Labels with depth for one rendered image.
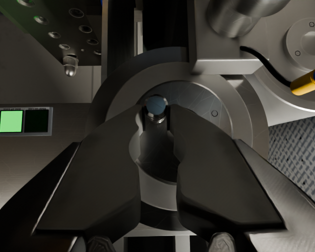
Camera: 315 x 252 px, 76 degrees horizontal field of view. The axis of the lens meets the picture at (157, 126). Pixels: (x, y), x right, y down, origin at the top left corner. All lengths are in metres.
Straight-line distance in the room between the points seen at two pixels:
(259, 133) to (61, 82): 1.79
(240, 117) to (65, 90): 1.75
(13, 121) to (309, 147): 0.58
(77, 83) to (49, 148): 1.34
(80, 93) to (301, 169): 1.68
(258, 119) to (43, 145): 0.48
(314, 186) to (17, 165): 0.57
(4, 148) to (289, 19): 0.59
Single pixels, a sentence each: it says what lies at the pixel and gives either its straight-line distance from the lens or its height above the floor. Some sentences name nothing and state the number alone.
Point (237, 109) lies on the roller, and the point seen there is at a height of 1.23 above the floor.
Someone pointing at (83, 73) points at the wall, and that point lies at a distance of 1.88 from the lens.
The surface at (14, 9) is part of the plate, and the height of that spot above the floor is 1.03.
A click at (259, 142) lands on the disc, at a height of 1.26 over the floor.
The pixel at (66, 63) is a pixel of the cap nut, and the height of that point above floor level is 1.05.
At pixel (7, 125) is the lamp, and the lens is 0.60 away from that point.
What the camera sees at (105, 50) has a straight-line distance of 0.19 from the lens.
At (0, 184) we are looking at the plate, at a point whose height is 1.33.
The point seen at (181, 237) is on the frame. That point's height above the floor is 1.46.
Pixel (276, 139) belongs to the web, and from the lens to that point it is 0.38.
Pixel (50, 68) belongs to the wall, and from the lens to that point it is 1.96.
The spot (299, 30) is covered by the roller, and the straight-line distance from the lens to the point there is 0.23.
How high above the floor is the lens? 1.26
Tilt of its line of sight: 7 degrees down
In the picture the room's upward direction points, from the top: 179 degrees clockwise
